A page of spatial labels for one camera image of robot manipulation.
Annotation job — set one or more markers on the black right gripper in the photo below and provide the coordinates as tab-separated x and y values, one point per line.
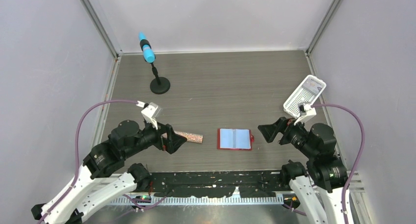
283	125

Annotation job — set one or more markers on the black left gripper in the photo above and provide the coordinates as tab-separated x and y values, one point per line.
173	141

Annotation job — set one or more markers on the red leather card holder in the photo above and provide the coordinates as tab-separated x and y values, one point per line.
234	139

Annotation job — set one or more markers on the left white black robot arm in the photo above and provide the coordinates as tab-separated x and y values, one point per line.
126	140

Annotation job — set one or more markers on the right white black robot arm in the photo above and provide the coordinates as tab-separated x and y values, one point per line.
319	184

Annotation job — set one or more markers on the silver VIP card in basket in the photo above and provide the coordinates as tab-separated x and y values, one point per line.
313	86

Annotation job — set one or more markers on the glittery sequin tube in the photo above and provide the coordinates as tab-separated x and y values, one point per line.
191	137

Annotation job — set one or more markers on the white perforated plastic basket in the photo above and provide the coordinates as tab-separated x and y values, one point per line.
300	95

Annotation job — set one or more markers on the blue microphone on black stand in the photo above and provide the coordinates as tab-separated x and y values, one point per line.
159	85

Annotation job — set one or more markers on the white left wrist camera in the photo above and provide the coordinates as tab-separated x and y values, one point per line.
150	112

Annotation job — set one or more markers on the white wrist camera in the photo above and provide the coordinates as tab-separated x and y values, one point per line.
150	112
307	112

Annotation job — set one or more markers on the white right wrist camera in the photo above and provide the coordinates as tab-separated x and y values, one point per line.
307	112

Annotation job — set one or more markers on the white slotted cable duct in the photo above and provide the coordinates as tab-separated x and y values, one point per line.
235	199

